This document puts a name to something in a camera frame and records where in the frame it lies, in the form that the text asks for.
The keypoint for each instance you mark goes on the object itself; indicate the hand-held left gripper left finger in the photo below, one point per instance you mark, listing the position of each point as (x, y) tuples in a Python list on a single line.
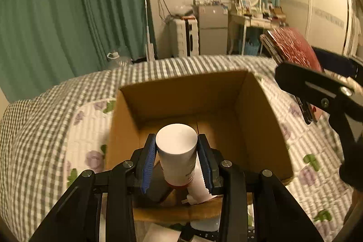
[(148, 167)]

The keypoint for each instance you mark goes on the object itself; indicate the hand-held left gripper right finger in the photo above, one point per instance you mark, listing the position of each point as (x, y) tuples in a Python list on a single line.
[(206, 167)]

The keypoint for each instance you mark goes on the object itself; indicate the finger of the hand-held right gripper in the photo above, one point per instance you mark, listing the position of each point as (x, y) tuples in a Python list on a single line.
[(337, 62), (314, 86)]

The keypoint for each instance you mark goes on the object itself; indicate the white squeeze tube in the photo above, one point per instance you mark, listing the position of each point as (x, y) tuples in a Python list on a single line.
[(200, 191)]

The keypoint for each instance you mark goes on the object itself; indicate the white cylindrical bottle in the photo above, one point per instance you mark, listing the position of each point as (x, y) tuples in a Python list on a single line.
[(176, 150)]

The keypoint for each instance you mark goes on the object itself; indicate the red patterned book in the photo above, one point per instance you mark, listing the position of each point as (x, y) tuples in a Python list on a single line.
[(295, 45)]

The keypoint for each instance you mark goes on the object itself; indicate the cardboard box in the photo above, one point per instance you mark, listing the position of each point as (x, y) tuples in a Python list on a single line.
[(195, 94)]

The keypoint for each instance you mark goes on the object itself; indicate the white plastic container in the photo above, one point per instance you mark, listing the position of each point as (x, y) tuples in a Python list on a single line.
[(205, 222)]

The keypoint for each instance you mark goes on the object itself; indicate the white sliding wardrobe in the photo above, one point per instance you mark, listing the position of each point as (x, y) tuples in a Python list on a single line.
[(317, 1)]

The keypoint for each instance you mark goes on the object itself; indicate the white paper sheet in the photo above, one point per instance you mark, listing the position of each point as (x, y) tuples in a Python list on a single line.
[(161, 233)]

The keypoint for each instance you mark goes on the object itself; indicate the blue bin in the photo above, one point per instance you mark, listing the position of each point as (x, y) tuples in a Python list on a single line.
[(249, 46)]

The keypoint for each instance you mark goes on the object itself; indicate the white dressing table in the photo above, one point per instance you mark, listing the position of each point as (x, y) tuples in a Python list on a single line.
[(245, 21)]

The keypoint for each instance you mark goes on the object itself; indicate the row of cosmetics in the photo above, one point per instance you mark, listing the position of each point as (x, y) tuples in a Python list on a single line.
[(256, 10)]

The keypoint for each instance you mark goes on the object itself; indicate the checked floral quilt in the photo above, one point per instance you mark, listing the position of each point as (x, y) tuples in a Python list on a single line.
[(42, 131)]

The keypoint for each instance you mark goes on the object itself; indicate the clear plastic water jug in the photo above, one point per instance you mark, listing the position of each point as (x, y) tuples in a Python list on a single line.
[(119, 59)]

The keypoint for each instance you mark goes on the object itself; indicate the small grey fridge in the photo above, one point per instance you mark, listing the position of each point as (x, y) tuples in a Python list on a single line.
[(212, 29)]

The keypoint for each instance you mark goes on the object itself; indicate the white upright pole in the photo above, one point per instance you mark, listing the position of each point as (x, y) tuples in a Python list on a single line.
[(149, 40)]

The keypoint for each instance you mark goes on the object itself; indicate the white suitcase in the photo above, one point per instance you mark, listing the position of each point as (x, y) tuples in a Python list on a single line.
[(181, 38)]

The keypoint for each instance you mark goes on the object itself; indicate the wide green curtain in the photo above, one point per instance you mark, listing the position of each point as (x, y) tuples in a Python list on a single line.
[(65, 12)]

